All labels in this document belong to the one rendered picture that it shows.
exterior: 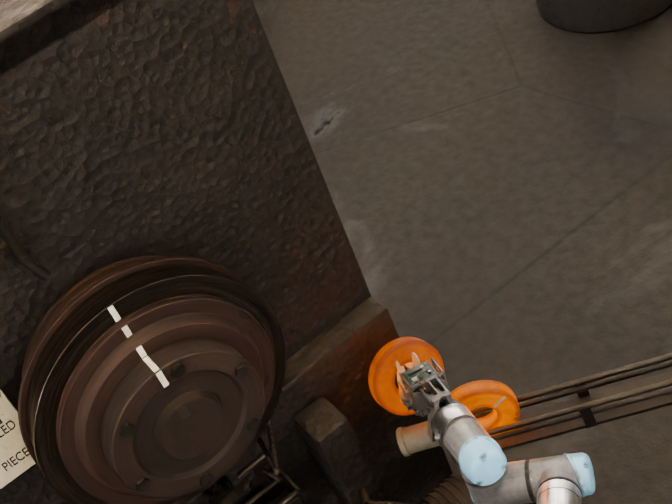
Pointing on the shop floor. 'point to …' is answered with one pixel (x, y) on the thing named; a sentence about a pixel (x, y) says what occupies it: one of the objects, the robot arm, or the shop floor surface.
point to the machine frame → (187, 207)
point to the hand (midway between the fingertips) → (404, 368)
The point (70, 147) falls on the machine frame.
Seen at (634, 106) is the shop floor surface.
